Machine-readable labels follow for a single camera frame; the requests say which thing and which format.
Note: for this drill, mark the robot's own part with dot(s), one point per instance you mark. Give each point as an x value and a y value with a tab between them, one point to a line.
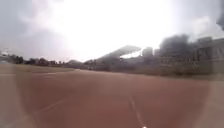
144	126

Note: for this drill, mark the group of dark trees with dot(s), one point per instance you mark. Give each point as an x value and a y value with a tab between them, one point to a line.
175	46

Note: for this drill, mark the grandstand with slanted roof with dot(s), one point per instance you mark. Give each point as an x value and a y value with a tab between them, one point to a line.
115	58

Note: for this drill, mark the distant row of trees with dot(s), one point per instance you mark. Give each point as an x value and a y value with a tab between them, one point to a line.
36	61

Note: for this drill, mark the grey multi-storey building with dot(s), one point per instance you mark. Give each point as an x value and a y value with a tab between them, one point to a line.
211	53

